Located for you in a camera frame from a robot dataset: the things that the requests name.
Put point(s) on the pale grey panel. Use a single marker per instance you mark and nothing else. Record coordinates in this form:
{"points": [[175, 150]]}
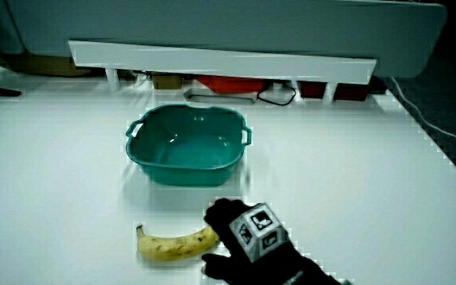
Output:
{"points": [[232, 20]]}

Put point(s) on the brown cardboard box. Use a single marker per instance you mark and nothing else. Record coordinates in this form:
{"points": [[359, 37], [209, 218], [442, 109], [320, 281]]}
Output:
{"points": [[42, 65]]}

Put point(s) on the person's right hand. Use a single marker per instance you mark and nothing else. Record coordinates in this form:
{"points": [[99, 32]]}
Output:
{"points": [[269, 261]]}

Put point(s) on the dark red box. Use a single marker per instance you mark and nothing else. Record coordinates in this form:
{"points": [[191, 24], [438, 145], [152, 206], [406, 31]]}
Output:
{"points": [[352, 92], [312, 90]]}

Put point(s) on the small tan box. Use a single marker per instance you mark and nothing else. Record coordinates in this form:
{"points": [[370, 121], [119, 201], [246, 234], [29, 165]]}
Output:
{"points": [[166, 81]]}

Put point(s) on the yellow banana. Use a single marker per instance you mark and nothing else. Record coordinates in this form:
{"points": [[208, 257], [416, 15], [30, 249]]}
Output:
{"points": [[172, 247]]}

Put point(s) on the white desk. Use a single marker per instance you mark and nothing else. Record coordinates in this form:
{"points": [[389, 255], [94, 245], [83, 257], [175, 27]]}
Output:
{"points": [[350, 158]]}

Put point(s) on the white shelf riser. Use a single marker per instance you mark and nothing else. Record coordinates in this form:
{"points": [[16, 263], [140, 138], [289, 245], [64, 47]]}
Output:
{"points": [[212, 61]]}

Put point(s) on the teal plastic basin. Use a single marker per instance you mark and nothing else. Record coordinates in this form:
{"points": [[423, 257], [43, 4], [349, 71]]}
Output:
{"points": [[188, 154]]}

